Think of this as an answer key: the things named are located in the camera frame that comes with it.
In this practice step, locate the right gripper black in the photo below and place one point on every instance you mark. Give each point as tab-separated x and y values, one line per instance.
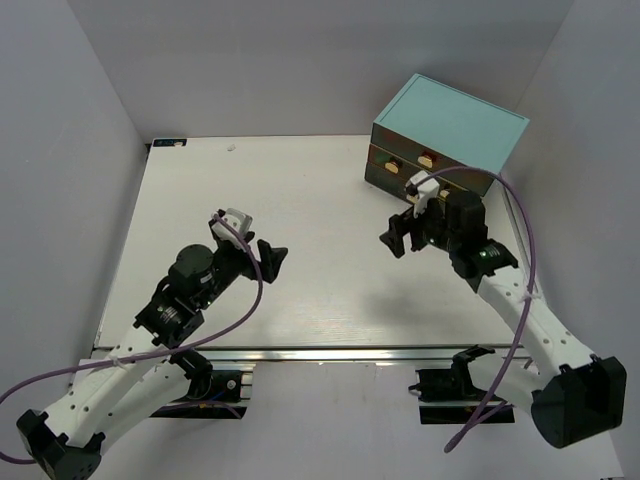
415	233

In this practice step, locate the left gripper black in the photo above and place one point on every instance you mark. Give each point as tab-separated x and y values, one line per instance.
255	257

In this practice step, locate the transparent drawer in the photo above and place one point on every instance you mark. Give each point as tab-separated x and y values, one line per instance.
388	172
430	160

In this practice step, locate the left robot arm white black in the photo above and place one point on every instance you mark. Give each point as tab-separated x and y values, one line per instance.
147	368

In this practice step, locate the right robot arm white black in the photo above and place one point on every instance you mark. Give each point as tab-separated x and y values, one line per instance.
573	394

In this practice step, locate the teal drawer cabinet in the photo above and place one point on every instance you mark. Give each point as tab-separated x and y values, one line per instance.
477	133

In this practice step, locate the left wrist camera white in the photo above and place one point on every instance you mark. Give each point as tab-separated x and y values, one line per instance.
231	226

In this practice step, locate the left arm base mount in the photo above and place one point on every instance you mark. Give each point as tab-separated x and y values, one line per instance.
214	392

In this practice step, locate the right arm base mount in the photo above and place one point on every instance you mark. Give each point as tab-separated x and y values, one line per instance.
446	395

